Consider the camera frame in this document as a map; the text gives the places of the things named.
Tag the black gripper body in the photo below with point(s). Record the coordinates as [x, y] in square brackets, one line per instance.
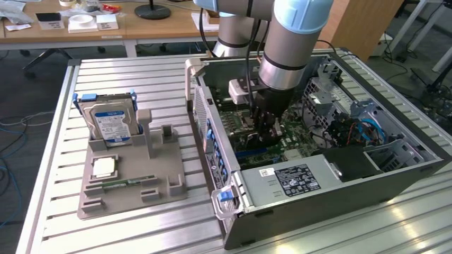
[275, 101]

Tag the graphics card with metal bracket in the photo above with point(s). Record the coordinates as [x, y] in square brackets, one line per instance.
[258, 146]

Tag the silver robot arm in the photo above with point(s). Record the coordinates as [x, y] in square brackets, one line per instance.
[293, 47]

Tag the CPU socket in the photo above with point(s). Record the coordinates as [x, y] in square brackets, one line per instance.
[247, 120]

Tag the dark RAM stick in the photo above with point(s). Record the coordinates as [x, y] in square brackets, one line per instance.
[243, 136]

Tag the green motherboard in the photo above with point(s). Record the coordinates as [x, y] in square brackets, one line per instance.
[301, 137]

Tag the silver chipset heatsink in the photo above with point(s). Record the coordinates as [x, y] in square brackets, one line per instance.
[293, 154]

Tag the perforated metal drive cage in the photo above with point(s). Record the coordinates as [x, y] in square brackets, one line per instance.
[329, 105]

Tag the grey power supply unit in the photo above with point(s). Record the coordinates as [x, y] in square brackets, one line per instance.
[262, 190]

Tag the silver disk bay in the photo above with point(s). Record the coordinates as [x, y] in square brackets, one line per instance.
[395, 156]

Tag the open PC case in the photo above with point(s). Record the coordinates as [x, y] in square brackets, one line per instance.
[318, 219]

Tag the wooden cabinet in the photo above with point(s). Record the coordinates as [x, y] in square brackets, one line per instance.
[361, 26]

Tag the white paper stack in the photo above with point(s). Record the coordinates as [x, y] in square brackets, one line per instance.
[197, 21]

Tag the grey parts rack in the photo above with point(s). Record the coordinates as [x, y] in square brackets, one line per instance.
[142, 172]

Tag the hard disk in blue caddy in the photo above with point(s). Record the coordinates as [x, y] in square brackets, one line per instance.
[110, 124]

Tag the black floor stand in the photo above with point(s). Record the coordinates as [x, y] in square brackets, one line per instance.
[433, 87]

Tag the green RAM stick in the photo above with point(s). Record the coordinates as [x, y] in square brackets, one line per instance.
[117, 183]

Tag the silver CPU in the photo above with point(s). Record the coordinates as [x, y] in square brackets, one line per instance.
[105, 168]

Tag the black lamp base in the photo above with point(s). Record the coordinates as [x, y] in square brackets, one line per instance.
[153, 12]

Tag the white labelled box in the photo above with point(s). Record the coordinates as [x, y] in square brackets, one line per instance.
[107, 19]

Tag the red packet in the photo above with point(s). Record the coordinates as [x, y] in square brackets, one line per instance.
[111, 8]

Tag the flat white box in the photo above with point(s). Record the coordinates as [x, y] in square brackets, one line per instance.
[83, 29]

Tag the white tape roll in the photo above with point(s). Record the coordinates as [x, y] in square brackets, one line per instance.
[82, 23]

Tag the black chair base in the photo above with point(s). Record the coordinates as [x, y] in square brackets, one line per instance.
[46, 56]

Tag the wooden desk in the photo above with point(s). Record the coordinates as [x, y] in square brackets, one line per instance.
[42, 37]

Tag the black-topped white box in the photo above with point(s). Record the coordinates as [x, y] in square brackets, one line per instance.
[50, 25]

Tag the beige tape roll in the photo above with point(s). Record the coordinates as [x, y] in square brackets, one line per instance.
[66, 3]

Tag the white card red print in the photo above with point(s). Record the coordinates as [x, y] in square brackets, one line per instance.
[18, 27]

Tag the clear plastic bag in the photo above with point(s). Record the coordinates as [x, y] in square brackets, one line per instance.
[14, 13]

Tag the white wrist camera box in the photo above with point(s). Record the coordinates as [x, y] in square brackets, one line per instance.
[238, 95]

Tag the white table frame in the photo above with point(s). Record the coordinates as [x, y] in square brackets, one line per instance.
[443, 62]

